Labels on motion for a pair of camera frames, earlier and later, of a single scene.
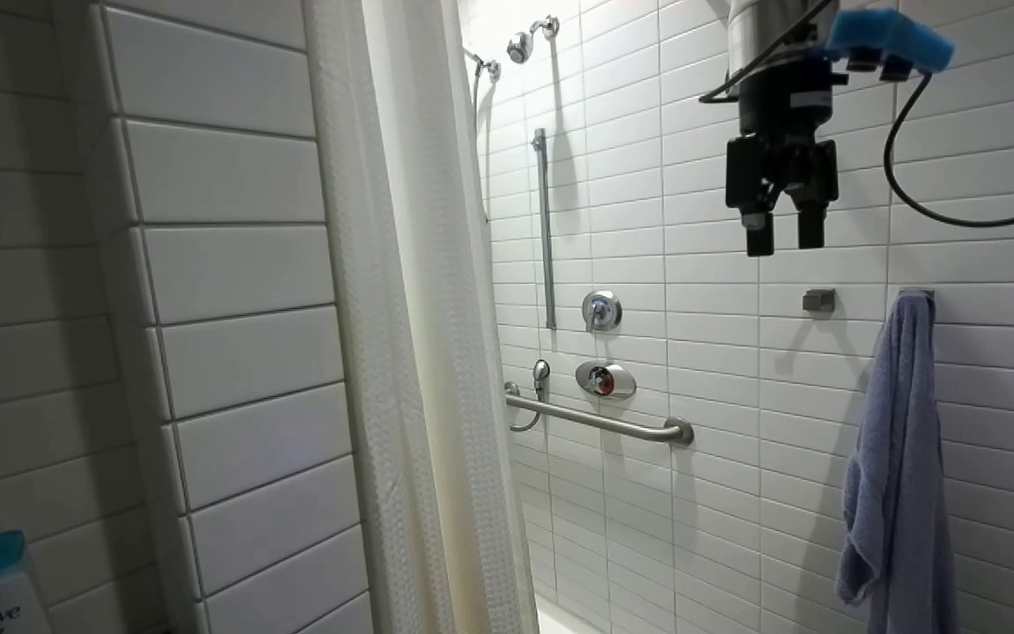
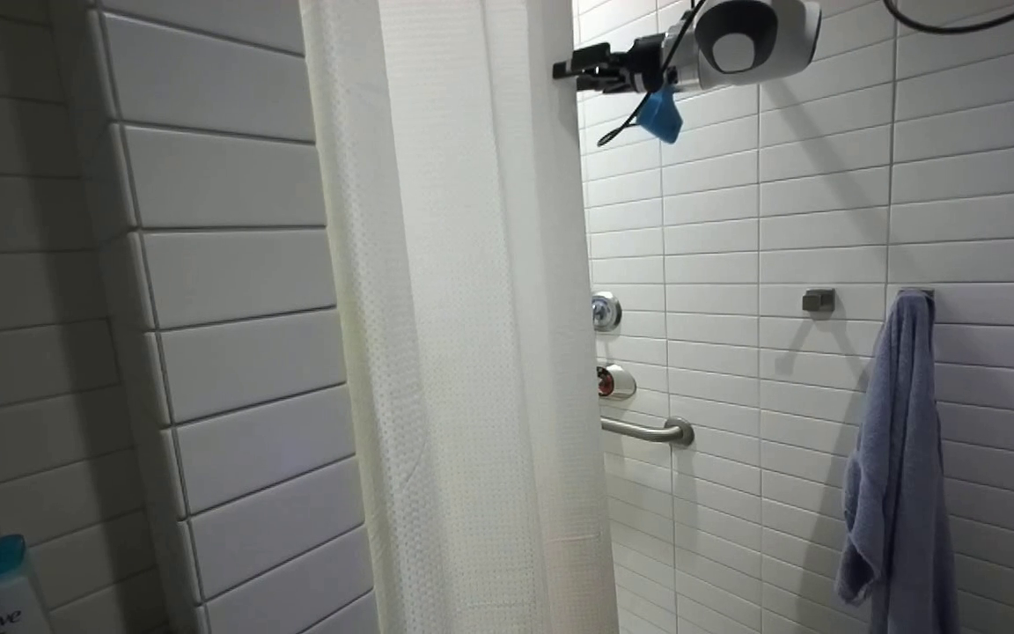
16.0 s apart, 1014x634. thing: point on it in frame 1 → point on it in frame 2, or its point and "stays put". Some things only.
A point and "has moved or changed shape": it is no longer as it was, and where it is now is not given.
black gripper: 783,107 → 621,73
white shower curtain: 422,324 has moved or changed shape
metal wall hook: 821,302 stays put
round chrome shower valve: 600,312 stays put
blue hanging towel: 900,526 stays put
